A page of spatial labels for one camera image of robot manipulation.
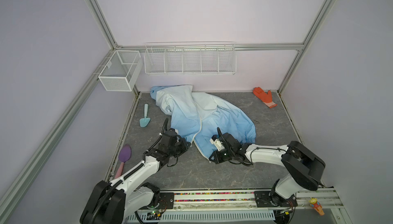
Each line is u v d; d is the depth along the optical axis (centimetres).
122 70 102
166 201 74
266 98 116
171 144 67
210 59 106
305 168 44
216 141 81
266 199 74
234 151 68
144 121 103
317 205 70
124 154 93
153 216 72
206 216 158
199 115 99
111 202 40
